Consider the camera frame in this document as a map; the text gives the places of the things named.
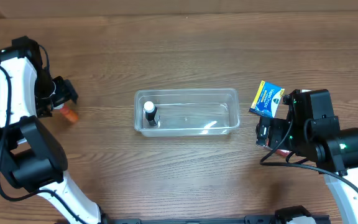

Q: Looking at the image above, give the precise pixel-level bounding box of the dark brown syrup bottle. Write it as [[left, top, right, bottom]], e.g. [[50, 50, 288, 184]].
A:
[[143, 101, 160, 126]]

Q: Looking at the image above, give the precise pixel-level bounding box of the red white packet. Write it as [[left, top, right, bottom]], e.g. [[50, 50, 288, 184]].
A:
[[276, 149, 290, 157]]

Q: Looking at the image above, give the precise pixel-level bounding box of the orange tube with white cap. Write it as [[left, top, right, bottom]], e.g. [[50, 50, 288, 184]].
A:
[[57, 104, 78, 123]]

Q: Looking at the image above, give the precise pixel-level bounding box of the blue VapoDrops box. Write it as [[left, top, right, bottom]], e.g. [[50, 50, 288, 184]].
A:
[[249, 80, 285, 118]]

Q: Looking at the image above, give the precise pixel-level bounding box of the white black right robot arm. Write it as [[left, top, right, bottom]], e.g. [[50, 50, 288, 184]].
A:
[[255, 89, 358, 223]]

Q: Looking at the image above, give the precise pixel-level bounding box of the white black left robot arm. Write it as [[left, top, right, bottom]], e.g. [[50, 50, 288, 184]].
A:
[[0, 36, 109, 223]]

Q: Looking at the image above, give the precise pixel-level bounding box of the clear plastic container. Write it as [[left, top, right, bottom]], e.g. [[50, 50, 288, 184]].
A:
[[134, 88, 240, 137]]

